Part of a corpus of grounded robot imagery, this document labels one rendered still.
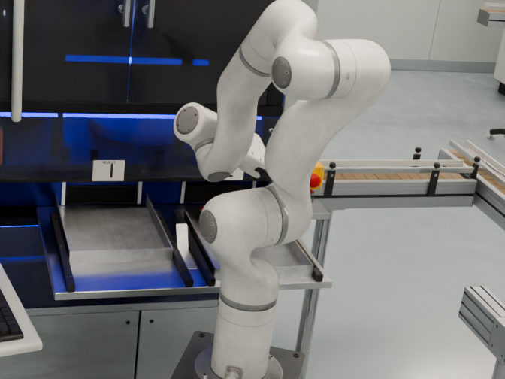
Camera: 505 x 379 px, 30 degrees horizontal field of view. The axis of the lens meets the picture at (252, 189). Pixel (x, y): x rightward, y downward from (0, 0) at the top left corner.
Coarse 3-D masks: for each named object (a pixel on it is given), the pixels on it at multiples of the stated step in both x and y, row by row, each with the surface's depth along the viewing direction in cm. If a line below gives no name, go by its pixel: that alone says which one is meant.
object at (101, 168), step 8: (96, 160) 251; (104, 160) 252; (112, 160) 253; (120, 160) 253; (96, 168) 252; (104, 168) 253; (120, 168) 254; (96, 176) 253; (104, 176) 254; (120, 176) 255
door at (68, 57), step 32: (0, 0) 228; (32, 0) 231; (64, 0) 233; (96, 0) 235; (0, 32) 231; (32, 32) 234; (64, 32) 236; (96, 32) 238; (128, 32) 241; (0, 64) 235; (32, 64) 237; (64, 64) 239; (96, 64) 242; (128, 64) 244; (0, 96) 238; (32, 96) 240; (64, 96) 243; (96, 96) 245
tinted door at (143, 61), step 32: (160, 0) 240; (192, 0) 242; (224, 0) 245; (256, 0) 247; (160, 32) 243; (192, 32) 246; (224, 32) 248; (160, 64) 247; (192, 64) 249; (224, 64) 252; (160, 96) 250; (192, 96) 253
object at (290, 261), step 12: (192, 228) 253; (204, 252) 241; (252, 252) 250; (264, 252) 251; (276, 252) 252; (288, 252) 252; (300, 252) 248; (216, 264) 241; (276, 264) 245; (288, 264) 246; (300, 264) 247; (312, 264) 240; (216, 276) 233; (288, 276) 239; (300, 276) 240
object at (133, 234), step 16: (64, 208) 261; (80, 208) 262; (96, 208) 263; (112, 208) 264; (128, 208) 266; (144, 208) 267; (64, 224) 244; (80, 224) 253; (96, 224) 254; (112, 224) 255; (128, 224) 256; (144, 224) 258; (160, 224) 251; (64, 240) 242; (80, 240) 244; (96, 240) 245; (112, 240) 247; (128, 240) 248; (144, 240) 249; (160, 240) 250; (80, 256) 233; (96, 256) 234; (112, 256) 235; (128, 256) 236; (144, 256) 238; (160, 256) 239
